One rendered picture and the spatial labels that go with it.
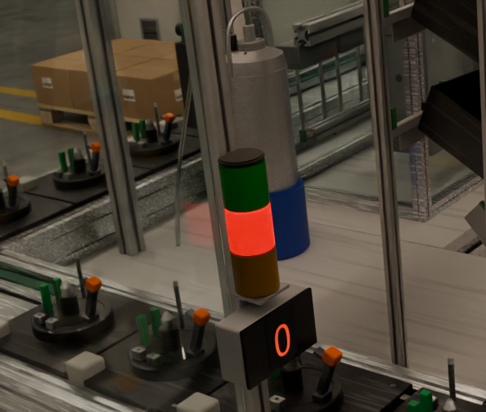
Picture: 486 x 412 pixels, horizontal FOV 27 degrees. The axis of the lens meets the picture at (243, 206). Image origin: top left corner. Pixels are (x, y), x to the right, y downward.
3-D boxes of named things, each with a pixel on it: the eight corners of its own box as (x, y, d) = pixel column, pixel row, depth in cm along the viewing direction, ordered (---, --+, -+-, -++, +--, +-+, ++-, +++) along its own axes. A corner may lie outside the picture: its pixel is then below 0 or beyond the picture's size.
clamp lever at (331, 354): (331, 391, 141) (344, 351, 137) (322, 399, 140) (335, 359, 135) (311, 377, 143) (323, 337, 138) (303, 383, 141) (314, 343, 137)
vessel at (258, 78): (312, 176, 220) (294, 0, 207) (271, 199, 210) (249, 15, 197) (263, 168, 229) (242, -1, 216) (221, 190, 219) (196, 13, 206)
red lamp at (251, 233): (285, 242, 112) (280, 200, 110) (254, 259, 108) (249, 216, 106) (249, 234, 115) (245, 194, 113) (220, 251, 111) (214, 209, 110)
